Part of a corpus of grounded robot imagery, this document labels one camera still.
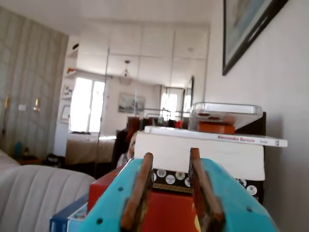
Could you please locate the thick white book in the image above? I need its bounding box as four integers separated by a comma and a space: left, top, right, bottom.
134, 131, 266, 181

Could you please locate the phone in clear case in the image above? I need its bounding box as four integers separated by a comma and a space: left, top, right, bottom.
188, 101, 263, 131

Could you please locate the white Alessandro Baricco book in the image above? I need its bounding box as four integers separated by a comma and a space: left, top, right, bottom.
144, 125, 288, 147

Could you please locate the white upholstered sofa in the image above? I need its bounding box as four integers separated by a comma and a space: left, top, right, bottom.
0, 164, 97, 232

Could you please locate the black patterned book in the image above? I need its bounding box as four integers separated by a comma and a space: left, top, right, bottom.
152, 168, 264, 203

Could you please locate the black bag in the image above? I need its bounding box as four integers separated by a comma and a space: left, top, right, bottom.
45, 153, 65, 167

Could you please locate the small orange box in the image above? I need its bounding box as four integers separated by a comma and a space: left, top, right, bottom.
197, 120, 236, 135

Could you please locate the small white framed picture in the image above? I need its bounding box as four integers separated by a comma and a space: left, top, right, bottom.
62, 84, 74, 100
60, 105, 71, 121

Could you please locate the wooden nightstand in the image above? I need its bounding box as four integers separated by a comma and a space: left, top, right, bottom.
16, 156, 43, 166

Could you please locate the black framed wall picture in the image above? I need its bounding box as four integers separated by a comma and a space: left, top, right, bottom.
222, 0, 290, 76

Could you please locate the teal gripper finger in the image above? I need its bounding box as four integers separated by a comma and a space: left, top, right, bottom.
76, 152, 155, 232
188, 147, 278, 232

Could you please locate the red box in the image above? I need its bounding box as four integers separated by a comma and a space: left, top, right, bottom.
87, 169, 201, 232

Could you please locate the bed with light cover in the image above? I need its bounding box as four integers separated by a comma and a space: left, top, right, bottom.
0, 148, 21, 174

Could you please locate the red haired figure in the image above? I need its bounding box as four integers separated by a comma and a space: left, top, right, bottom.
117, 120, 139, 170

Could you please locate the bright window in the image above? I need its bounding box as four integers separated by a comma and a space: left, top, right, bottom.
69, 77, 106, 133

